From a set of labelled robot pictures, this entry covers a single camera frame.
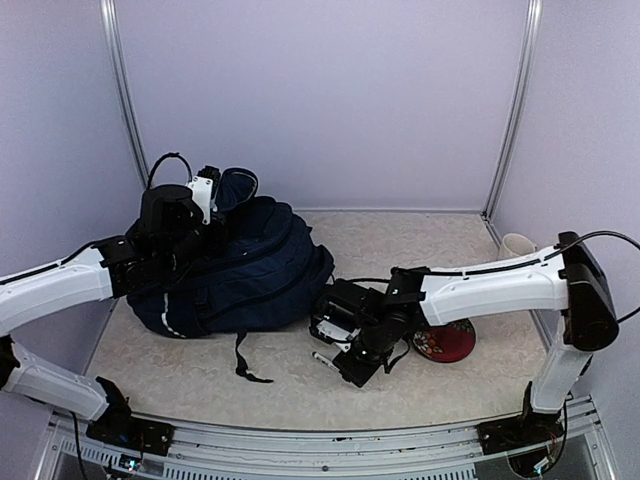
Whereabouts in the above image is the navy blue student backpack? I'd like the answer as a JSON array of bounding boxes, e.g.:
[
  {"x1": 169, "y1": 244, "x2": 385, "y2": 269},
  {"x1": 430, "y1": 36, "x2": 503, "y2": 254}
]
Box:
[{"x1": 124, "y1": 167, "x2": 336, "y2": 384}]

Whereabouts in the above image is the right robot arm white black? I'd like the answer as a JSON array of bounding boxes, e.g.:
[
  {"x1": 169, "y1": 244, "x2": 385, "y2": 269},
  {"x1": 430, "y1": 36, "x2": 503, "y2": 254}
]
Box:
[{"x1": 309, "y1": 231, "x2": 619, "y2": 444}]

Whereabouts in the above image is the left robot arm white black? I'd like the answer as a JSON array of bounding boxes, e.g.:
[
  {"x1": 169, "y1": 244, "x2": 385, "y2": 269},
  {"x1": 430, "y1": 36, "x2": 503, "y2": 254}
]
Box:
[{"x1": 1, "y1": 177, "x2": 224, "y2": 445}]

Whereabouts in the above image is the red floral plate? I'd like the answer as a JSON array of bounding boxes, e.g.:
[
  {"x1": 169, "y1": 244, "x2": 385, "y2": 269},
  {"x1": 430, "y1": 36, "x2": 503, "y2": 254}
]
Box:
[{"x1": 412, "y1": 319, "x2": 476, "y2": 363}]

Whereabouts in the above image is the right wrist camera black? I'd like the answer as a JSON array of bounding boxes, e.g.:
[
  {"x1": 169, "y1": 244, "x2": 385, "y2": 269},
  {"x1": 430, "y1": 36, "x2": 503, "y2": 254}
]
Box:
[{"x1": 309, "y1": 310, "x2": 360, "y2": 352}]

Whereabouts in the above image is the aluminium corner post right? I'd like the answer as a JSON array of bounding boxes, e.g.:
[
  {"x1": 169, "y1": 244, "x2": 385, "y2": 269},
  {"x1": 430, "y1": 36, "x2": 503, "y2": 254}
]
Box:
[{"x1": 482, "y1": 0, "x2": 543, "y2": 223}]

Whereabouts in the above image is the aluminium corner post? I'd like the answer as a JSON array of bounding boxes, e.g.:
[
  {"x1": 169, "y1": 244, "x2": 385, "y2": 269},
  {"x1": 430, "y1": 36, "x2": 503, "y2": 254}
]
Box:
[
  {"x1": 482, "y1": 0, "x2": 543, "y2": 223},
  {"x1": 100, "y1": 0, "x2": 150, "y2": 187}
]

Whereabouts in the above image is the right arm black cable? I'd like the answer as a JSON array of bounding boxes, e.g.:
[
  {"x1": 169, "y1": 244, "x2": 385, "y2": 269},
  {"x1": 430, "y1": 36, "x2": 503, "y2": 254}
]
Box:
[{"x1": 552, "y1": 229, "x2": 640, "y2": 321}]

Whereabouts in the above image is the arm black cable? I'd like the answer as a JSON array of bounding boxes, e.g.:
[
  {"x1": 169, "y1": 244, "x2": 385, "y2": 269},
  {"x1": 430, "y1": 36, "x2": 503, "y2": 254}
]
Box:
[
  {"x1": 552, "y1": 229, "x2": 640, "y2": 321},
  {"x1": 145, "y1": 152, "x2": 194, "y2": 190}
]

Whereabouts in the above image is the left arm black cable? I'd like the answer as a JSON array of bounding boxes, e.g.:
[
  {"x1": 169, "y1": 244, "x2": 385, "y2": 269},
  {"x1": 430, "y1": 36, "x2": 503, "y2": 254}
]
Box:
[{"x1": 145, "y1": 152, "x2": 194, "y2": 190}]

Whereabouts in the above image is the aluminium front rail frame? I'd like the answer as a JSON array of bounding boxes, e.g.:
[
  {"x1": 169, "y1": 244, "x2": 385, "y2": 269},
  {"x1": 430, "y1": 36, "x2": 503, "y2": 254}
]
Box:
[{"x1": 34, "y1": 394, "x2": 616, "y2": 480}]

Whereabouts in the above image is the aluminium corner post left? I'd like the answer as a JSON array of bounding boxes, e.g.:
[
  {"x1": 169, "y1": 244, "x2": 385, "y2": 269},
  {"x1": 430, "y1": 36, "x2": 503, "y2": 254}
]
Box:
[{"x1": 100, "y1": 0, "x2": 150, "y2": 187}]

